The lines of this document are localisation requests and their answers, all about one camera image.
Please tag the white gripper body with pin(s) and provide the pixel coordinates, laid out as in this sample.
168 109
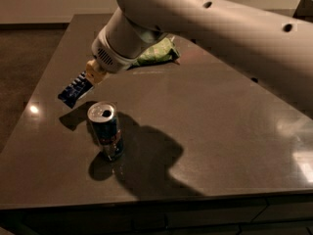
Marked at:
109 59

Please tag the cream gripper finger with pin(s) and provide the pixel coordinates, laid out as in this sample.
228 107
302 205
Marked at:
94 73

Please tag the blue rxbar blueberry wrapper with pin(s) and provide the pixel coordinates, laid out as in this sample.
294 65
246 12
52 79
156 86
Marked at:
75 90

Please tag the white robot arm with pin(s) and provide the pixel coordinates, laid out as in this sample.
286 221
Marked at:
275 49

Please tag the redbull can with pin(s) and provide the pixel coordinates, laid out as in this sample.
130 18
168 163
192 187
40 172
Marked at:
105 124

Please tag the green chip bag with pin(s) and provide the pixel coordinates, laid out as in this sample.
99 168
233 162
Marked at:
163 52

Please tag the dark box at corner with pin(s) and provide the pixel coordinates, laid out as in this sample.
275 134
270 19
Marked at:
304 11

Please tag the dark drawer cabinet front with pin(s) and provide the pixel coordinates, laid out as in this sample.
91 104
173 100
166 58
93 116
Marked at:
268 215

